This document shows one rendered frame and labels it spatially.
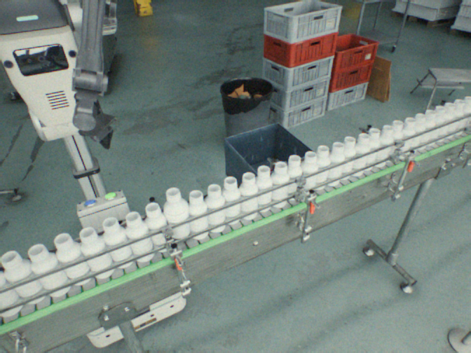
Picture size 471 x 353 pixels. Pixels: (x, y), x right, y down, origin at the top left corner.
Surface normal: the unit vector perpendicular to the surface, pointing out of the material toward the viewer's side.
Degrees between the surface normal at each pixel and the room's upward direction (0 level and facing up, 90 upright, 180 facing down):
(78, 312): 90
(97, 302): 90
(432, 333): 0
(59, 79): 90
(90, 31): 93
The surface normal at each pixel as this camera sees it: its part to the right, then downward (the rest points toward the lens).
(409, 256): -0.02, -0.78
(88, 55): 0.25, 0.65
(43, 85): 0.46, 0.55
